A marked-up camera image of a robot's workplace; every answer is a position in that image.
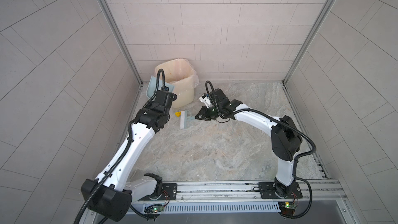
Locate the pale green dustpan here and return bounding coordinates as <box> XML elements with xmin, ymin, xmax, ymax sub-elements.
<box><xmin>146</xmin><ymin>75</ymin><xmax>175</xmax><ymax>99</ymax></box>

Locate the pale green hand brush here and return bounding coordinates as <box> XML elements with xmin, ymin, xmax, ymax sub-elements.
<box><xmin>180</xmin><ymin>110</ymin><xmax>195</xmax><ymax>129</ymax></box>

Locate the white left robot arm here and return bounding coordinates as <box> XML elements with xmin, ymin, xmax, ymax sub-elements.
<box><xmin>74</xmin><ymin>69</ymin><xmax>177</xmax><ymax>224</ymax></box>

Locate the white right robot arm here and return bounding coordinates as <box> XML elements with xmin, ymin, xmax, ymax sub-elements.
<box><xmin>195</xmin><ymin>80</ymin><xmax>317</xmax><ymax>198</ymax></box>

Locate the clear plastic bin liner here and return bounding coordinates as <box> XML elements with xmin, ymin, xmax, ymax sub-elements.
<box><xmin>155</xmin><ymin>58</ymin><xmax>199</xmax><ymax>96</ymax></box>

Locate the cream plastic trash bin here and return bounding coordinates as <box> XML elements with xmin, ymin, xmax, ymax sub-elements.
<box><xmin>155</xmin><ymin>58</ymin><xmax>199</xmax><ymax>108</ymax></box>

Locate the left circuit board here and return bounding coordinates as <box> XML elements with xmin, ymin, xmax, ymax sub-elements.
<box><xmin>145</xmin><ymin>204</ymin><xmax>164</xmax><ymax>215</ymax></box>

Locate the circuit board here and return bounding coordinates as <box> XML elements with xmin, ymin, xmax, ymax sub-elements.
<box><xmin>278</xmin><ymin>202</ymin><xmax>297</xmax><ymax>217</ymax></box>
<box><xmin>145</xmin><ymin>204</ymin><xmax>164</xmax><ymax>215</ymax></box>

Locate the right circuit board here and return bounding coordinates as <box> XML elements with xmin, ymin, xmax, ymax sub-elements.
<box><xmin>278</xmin><ymin>202</ymin><xmax>297</xmax><ymax>217</ymax></box>

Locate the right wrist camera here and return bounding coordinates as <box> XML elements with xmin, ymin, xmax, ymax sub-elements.
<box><xmin>199</xmin><ymin>93</ymin><xmax>213</xmax><ymax>108</ymax></box>

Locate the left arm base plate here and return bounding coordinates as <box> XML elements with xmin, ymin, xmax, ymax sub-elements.
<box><xmin>140</xmin><ymin>183</ymin><xmax>177</xmax><ymax>201</ymax></box>

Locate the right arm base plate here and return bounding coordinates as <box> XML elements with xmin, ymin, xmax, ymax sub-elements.
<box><xmin>258</xmin><ymin>181</ymin><xmax>303</xmax><ymax>199</ymax></box>

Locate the aluminium front rail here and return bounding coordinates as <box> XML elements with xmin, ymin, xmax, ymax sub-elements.
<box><xmin>125</xmin><ymin>179</ymin><xmax>347</xmax><ymax>215</ymax></box>

